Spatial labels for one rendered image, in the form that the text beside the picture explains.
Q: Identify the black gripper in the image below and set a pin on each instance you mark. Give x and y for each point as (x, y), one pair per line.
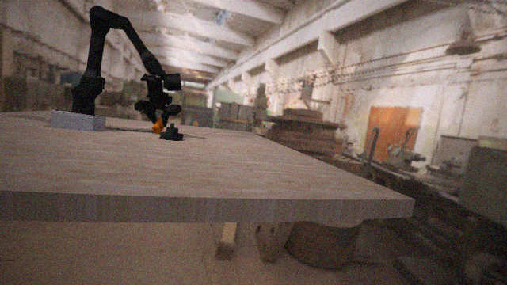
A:
(156, 102)

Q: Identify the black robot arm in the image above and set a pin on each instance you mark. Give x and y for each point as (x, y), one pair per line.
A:
(92, 83)

